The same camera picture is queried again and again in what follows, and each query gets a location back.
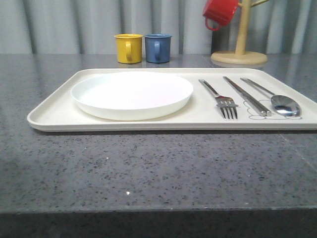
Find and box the white round plate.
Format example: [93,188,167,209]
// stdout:
[71,71,194,120]

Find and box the silver metal fork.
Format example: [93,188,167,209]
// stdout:
[199,79,238,120]

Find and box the silver metal chopstick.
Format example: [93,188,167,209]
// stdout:
[222,76,267,118]
[224,76,272,117]

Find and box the silver metal spoon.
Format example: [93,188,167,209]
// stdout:
[240,77,302,117]

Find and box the blue mug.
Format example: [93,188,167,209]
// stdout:
[145,34,171,63]

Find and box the yellow mug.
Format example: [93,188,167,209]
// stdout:
[114,34,143,64]

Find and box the cream rabbit serving tray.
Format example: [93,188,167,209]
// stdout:
[27,68,317,132]

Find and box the wooden mug tree stand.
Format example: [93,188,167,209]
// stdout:
[211,0,267,65]

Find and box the red mug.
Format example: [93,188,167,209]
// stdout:
[203,0,239,31]

